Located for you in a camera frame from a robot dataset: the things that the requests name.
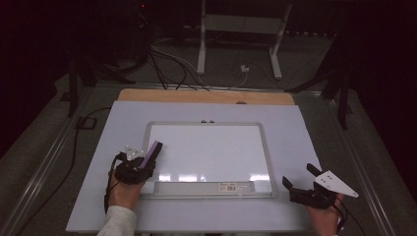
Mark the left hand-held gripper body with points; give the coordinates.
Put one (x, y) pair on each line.
(132, 172)

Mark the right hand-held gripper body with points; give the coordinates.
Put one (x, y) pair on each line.
(331, 183)

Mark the purple whiteboard eraser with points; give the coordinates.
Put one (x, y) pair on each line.
(150, 154)

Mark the person's left hand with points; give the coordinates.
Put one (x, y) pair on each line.
(124, 195)

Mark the person's right hand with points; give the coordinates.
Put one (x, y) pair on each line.
(326, 219)

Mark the large white sheet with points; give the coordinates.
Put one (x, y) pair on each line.
(108, 137)

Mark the silver framed whiteboard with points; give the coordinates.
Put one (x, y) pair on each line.
(209, 154)

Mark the black square floor plate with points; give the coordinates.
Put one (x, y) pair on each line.
(86, 123)

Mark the black tripod stand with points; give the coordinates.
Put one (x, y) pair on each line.
(343, 98)
(72, 85)

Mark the power strip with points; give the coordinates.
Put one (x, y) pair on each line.
(308, 33)

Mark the black equipment with red light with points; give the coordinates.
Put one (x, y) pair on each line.
(142, 5)

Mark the grey metal stand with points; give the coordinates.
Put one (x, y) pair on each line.
(242, 23)

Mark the grey metal floor rail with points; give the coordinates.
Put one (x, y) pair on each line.
(360, 170)
(42, 177)

